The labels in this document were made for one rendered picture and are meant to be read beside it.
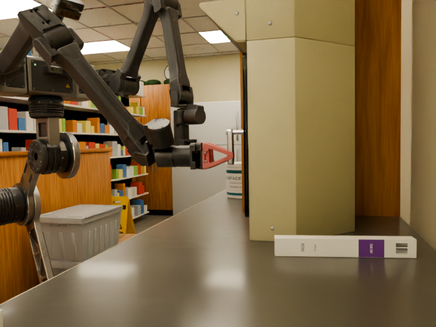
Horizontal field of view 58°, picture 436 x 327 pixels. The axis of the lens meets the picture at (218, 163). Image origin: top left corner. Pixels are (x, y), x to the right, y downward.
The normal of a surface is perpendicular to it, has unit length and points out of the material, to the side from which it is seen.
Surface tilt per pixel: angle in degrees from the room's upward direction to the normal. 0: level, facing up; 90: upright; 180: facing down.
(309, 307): 0
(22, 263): 90
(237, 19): 90
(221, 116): 90
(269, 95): 90
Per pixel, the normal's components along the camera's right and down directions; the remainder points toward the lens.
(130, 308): -0.02, -1.00
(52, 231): -0.25, 0.15
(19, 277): 0.97, 0.00
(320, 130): 0.51, 0.04
